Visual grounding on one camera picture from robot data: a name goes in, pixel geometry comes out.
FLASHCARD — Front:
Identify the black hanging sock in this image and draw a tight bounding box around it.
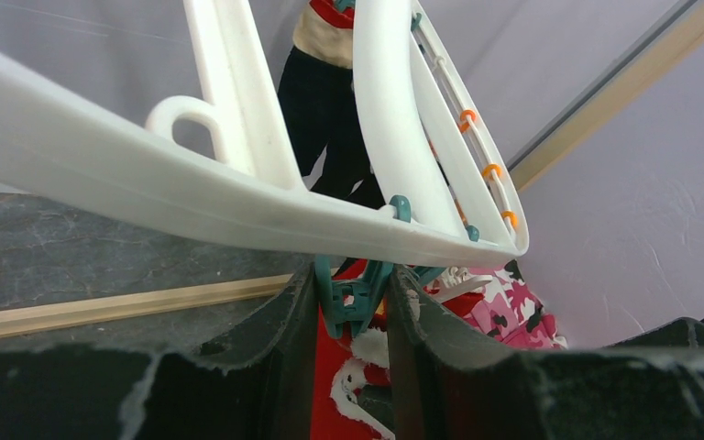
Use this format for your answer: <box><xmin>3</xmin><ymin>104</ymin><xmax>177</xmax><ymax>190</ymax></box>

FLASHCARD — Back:
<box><xmin>278</xmin><ymin>47</ymin><xmax>385</xmax><ymax>209</ymax></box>

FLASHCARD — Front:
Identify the white round sock hanger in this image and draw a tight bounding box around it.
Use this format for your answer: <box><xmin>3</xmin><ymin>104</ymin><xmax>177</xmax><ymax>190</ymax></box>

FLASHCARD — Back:
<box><xmin>0</xmin><ymin>1</ymin><xmax>529</xmax><ymax>267</ymax></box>

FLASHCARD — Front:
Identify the red sock in basket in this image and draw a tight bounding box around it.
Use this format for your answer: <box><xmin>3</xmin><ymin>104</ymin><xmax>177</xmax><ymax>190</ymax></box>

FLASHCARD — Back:
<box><xmin>309</xmin><ymin>306</ymin><xmax>397</xmax><ymax>440</ymax></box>

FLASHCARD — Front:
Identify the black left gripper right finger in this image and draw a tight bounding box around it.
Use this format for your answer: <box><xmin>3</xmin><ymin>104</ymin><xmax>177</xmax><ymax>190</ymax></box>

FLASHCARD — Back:
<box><xmin>387</xmin><ymin>266</ymin><xmax>704</xmax><ymax>439</ymax></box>

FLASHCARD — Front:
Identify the red white patterned sock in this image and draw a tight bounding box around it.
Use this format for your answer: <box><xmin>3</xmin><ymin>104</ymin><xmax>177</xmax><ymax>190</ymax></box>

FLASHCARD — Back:
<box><xmin>333</xmin><ymin>258</ymin><xmax>491</xmax><ymax>331</ymax></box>

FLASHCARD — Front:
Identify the white clothespin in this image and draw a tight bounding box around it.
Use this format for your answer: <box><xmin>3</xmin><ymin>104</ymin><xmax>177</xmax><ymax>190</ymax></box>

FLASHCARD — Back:
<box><xmin>432</xmin><ymin>267</ymin><xmax>493</xmax><ymax>303</ymax></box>

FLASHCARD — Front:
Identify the pink camouflage cloth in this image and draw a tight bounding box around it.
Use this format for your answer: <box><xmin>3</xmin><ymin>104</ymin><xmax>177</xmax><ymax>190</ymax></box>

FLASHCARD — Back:
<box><xmin>463</xmin><ymin>260</ymin><xmax>568</xmax><ymax>349</ymax></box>

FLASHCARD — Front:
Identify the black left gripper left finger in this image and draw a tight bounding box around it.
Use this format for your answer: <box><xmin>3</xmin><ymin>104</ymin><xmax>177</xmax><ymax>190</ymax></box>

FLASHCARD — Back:
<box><xmin>0</xmin><ymin>265</ymin><xmax>318</xmax><ymax>439</ymax></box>

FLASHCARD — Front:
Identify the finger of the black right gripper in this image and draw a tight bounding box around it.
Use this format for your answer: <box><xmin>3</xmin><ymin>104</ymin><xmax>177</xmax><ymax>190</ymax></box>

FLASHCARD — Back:
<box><xmin>613</xmin><ymin>317</ymin><xmax>704</xmax><ymax>348</ymax></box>

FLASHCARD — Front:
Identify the wooden hanger stand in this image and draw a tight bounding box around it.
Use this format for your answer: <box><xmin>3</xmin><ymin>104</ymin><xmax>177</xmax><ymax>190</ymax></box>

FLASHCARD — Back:
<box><xmin>0</xmin><ymin>1</ymin><xmax>704</xmax><ymax>345</ymax></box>

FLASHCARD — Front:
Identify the teal clothespin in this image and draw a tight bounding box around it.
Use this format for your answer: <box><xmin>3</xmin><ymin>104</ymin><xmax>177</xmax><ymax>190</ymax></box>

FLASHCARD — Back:
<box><xmin>412</xmin><ymin>266</ymin><xmax>446</xmax><ymax>287</ymax></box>
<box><xmin>313</xmin><ymin>255</ymin><xmax>394</xmax><ymax>339</ymax></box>

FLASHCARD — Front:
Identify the beige red cuffed sock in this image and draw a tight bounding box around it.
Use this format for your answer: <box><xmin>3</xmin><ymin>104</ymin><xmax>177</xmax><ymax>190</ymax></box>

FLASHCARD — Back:
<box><xmin>292</xmin><ymin>0</ymin><xmax>356</xmax><ymax>70</ymax></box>

